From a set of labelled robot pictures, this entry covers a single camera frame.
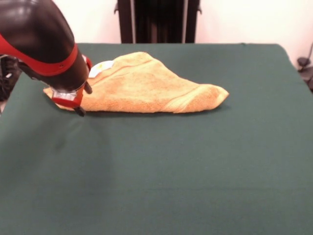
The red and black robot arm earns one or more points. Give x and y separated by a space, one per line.
36 36

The tan terry cloth towel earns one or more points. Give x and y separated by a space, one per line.
151 88

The dark green table cloth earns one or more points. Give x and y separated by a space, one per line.
146 171

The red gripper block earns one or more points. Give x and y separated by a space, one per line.
80 98

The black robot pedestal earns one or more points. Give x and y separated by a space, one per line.
159 22

